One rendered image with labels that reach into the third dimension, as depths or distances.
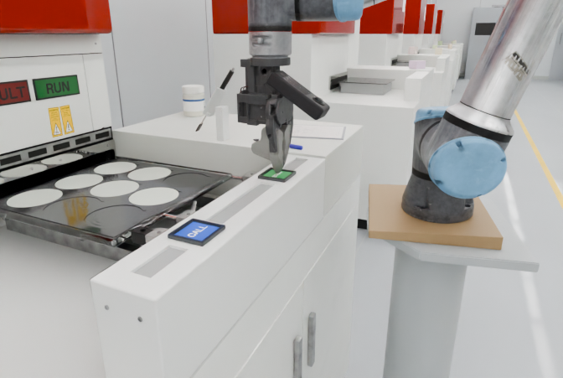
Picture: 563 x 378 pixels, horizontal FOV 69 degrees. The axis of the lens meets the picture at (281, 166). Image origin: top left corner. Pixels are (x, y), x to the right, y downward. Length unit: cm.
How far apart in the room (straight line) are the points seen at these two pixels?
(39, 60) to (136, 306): 74
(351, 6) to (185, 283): 48
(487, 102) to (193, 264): 52
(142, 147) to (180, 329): 73
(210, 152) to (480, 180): 61
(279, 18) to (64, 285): 57
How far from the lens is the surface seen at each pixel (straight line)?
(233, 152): 100
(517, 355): 203
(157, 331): 48
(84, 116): 117
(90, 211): 86
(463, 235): 89
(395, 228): 88
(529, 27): 75
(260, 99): 72
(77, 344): 66
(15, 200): 99
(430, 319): 103
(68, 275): 82
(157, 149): 114
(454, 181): 75
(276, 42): 71
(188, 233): 57
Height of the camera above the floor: 122
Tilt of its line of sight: 18 degrees down
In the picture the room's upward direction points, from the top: straight up
